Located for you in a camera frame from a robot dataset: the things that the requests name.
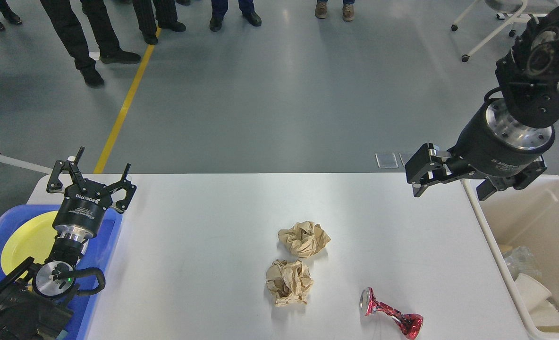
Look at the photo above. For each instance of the white rolling chair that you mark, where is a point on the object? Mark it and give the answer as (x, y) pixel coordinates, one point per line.
(509, 13)

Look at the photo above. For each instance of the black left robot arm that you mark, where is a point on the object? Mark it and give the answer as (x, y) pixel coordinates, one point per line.
(34, 297)

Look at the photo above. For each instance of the white paper cup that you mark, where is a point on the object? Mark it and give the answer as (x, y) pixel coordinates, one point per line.
(532, 292)

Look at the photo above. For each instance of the aluminium foil tray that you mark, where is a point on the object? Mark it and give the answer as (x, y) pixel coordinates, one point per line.
(521, 260)

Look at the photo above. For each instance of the white waste bin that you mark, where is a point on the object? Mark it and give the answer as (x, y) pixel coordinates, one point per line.
(529, 217)

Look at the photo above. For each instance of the floor socket plate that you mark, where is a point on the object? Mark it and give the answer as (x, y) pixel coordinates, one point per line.
(405, 157)
(387, 160)

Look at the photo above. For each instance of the bystander black trousers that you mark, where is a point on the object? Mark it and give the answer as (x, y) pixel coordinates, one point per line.
(70, 32)
(151, 14)

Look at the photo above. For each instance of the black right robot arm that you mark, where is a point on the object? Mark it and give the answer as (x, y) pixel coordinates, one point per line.
(528, 76)

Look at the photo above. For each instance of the crumpled brown paper upper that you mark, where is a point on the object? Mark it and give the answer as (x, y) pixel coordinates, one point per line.
(304, 239)

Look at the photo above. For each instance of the left floor socket plate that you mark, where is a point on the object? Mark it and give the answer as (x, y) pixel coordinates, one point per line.
(387, 160)

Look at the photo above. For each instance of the red foil wrapper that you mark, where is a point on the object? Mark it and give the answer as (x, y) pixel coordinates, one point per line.
(409, 324)

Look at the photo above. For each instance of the yellow plastic plate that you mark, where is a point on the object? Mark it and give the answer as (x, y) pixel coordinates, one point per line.
(34, 239)

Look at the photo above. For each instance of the bystander dark blue trousers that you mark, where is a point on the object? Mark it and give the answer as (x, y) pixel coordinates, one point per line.
(220, 8)

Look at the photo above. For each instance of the crumpled brown paper lower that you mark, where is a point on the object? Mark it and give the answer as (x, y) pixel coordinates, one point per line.
(288, 282)

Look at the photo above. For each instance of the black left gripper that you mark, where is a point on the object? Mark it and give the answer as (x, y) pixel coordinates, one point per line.
(81, 212)

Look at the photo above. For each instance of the bystander black trousers middle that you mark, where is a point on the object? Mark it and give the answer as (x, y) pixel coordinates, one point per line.
(151, 14)

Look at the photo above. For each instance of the right floor socket plate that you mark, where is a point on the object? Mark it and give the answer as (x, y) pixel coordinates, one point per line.
(405, 157)

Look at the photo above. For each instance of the crumpled brown paper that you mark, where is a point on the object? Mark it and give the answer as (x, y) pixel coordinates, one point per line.
(304, 239)
(288, 282)

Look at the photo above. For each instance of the bystander black trousers left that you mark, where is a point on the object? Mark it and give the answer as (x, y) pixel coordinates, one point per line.
(70, 32)

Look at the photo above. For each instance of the cream paper cup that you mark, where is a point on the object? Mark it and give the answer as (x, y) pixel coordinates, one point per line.
(545, 317)

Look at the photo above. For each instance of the white pink plate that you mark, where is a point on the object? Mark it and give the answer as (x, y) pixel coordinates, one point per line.
(85, 248)

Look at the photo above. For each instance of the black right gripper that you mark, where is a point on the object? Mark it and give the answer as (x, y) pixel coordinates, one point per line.
(494, 143)

